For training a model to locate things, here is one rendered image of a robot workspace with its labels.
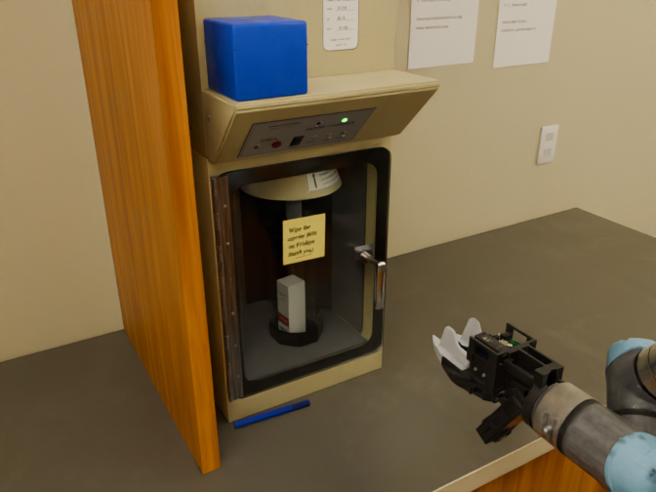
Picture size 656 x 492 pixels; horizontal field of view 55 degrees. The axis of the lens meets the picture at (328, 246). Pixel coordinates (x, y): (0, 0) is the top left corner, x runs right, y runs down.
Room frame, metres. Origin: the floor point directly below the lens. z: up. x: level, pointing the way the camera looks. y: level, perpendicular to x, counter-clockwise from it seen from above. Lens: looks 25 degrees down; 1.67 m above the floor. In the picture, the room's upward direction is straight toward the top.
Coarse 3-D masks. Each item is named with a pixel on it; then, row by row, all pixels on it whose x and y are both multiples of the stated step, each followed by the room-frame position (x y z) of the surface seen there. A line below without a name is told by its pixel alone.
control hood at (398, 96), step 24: (384, 72) 0.99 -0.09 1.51; (216, 96) 0.82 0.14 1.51; (288, 96) 0.81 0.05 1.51; (312, 96) 0.82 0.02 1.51; (336, 96) 0.83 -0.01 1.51; (360, 96) 0.85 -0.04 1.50; (384, 96) 0.88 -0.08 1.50; (408, 96) 0.90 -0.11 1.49; (216, 120) 0.82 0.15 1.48; (240, 120) 0.78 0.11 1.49; (264, 120) 0.80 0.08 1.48; (384, 120) 0.94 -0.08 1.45; (408, 120) 0.97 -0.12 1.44; (216, 144) 0.82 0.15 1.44; (240, 144) 0.83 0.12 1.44
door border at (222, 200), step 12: (228, 192) 0.86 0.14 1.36; (216, 204) 0.85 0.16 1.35; (228, 204) 0.86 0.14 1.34; (228, 216) 0.86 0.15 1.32; (228, 228) 0.86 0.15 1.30; (216, 240) 0.85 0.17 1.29; (228, 240) 0.86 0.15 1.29; (228, 252) 0.86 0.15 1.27; (228, 264) 0.86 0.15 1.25; (228, 276) 0.86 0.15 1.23; (228, 288) 0.86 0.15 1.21; (228, 300) 0.86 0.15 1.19; (228, 312) 0.86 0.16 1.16; (228, 324) 0.85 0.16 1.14; (228, 336) 0.85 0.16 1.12; (228, 360) 0.85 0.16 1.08; (240, 360) 0.86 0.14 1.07; (240, 372) 0.86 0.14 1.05; (228, 384) 0.85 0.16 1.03; (240, 384) 0.86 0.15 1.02; (240, 396) 0.86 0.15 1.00
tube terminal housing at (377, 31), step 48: (192, 0) 0.86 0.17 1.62; (240, 0) 0.89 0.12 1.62; (288, 0) 0.93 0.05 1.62; (384, 0) 1.01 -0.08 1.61; (192, 48) 0.88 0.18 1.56; (384, 48) 1.01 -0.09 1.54; (192, 96) 0.89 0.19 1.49; (192, 144) 0.91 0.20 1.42; (336, 144) 0.97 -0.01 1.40; (384, 144) 1.01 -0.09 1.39; (288, 384) 0.92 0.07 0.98
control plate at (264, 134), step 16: (336, 112) 0.86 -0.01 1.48; (352, 112) 0.88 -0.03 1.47; (368, 112) 0.89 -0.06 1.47; (256, 128) 0.81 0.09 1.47; (272, 128) 0.82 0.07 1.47; (288, 128) 0.84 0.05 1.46; (304, 128) 0.86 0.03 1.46; (320, 128) 0.87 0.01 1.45; (336, 128) 0.89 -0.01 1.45; (352, 128) 0.91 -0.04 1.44; (256, 144) 0.84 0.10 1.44; (288, 144) 0.88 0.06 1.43; (304, 144) 0.89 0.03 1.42; (320, 144) 0.91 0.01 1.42
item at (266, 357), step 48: (240, 192) 0.87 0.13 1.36; (288, 192) 0.91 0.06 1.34; (336, 192) 0.95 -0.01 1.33; (384, 192) 1.00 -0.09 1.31; (240, 240) 0.87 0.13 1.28; (336, 240) 0.95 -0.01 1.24; (384, 240) 1.00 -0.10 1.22; (240, 288) 0.87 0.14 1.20; (288, 288) 0.91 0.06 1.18; (336, 288) 0.95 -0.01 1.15; (240, 336) 0.86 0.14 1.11; (288, 336) 0.91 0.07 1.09; (336, 336) 0.95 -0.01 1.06
